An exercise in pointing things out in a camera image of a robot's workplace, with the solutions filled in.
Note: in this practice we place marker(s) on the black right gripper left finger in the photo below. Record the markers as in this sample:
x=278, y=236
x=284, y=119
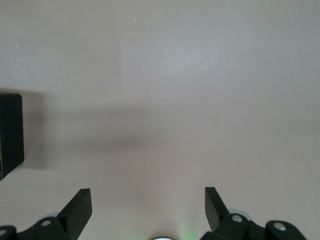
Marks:
x=72, y=217

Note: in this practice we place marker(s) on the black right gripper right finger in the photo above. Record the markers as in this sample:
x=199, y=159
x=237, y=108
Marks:
x=220, y=220

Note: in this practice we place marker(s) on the black plastic box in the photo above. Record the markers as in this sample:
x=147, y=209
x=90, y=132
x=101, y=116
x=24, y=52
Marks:
x=11, y=135

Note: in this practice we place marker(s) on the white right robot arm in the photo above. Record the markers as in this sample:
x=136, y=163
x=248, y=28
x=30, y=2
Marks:
x=161, y=238

